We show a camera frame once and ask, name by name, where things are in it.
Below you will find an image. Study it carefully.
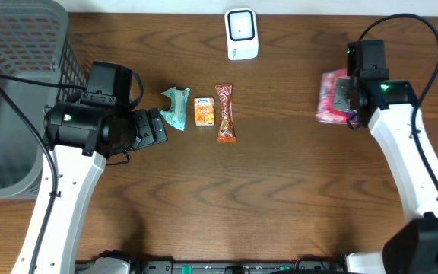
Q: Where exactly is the orange brown snack bar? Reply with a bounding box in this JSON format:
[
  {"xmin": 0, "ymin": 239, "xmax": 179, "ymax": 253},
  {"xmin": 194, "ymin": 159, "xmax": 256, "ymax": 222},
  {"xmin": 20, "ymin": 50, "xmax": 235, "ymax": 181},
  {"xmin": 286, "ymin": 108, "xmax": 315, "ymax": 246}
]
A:
[{"xmin": 215, "ymin": 84, "xmax": 237, "ymax": 143}]

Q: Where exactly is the teal wet wipes pack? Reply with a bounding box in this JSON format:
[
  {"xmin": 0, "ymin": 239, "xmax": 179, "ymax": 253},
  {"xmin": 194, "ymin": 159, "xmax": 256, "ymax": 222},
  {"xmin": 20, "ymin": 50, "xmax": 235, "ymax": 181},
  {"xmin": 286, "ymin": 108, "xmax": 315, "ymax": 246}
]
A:
[{"xmin": 160, "ymin": 87, "xmax": 191, "ymax": 131}]

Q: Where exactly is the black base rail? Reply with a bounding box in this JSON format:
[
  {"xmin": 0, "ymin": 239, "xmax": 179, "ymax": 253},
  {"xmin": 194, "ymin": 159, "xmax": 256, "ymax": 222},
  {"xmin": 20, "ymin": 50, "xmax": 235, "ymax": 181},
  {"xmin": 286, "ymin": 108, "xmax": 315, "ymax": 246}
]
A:
[{"xmin": 74, "ymin": 257, "xmax": 346, "ymax": 274}]

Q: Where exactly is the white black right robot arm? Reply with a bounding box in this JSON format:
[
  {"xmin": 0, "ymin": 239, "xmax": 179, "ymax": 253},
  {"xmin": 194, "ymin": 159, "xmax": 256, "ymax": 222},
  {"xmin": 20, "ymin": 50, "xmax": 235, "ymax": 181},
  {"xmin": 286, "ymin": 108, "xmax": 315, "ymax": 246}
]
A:
[{"xmin": 336, "ymin": 40, "xmax": 438, "ymax": 273}]

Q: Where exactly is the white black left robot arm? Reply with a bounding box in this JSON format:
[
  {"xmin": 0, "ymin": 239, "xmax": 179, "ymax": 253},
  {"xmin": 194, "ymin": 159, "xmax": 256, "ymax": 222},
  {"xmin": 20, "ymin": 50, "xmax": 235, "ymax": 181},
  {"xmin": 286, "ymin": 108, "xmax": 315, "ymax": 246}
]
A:
[{"xmin": 12, "ymin": 102, "xmax": 167, "ymax": 273}]

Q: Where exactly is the red purple noodle packet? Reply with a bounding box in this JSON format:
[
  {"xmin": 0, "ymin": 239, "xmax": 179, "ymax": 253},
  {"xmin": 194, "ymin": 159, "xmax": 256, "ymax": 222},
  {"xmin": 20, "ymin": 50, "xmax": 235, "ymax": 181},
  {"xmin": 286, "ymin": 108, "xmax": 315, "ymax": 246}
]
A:
[{"xmin": 316, "ymin": 68, "xmax": 355, "ymax": 124}]

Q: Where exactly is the orange tissue box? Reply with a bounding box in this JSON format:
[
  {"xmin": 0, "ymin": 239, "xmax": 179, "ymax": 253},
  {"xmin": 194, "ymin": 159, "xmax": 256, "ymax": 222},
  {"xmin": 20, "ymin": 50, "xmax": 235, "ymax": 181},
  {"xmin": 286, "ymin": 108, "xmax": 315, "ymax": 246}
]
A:
[{"xmin": 194, "ymin": 97, "xmax": 215, "ymax": 126}]

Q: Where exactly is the white barcode scanner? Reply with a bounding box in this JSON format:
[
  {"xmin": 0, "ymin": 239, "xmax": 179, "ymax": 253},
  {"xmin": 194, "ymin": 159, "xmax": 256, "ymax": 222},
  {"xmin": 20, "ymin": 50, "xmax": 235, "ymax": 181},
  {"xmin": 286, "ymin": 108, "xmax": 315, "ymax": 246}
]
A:
[{"xmin": 224, "ymin": 8, "xmax": 259, "ymax": 61}]

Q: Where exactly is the grey plastic basket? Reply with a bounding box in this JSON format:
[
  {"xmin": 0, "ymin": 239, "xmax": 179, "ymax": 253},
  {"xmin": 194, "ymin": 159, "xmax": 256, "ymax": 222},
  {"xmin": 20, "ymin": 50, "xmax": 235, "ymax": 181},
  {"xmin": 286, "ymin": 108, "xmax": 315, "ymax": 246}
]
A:
[{"xmin": 0, "ymin": 1, "xmax": 87, "ymax": 199}]

